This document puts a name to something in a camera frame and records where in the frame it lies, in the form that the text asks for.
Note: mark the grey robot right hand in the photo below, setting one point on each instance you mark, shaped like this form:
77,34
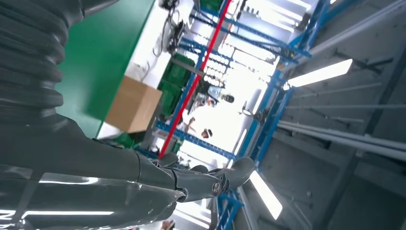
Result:
79,190

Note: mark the green plastic crate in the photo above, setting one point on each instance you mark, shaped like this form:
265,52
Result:
179,68
168,96
127,139

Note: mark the brown cardboard box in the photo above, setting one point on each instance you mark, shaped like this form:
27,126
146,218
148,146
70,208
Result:
133,104

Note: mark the blue shelf cart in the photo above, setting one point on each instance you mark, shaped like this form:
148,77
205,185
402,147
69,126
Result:
196,140

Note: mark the background person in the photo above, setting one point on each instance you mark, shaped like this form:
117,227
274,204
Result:
206,133
226,98

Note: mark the white desk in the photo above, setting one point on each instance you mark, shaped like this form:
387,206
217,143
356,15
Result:
146,54

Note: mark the ceiling light strip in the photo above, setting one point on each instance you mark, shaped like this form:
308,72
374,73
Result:
266,194
320,73

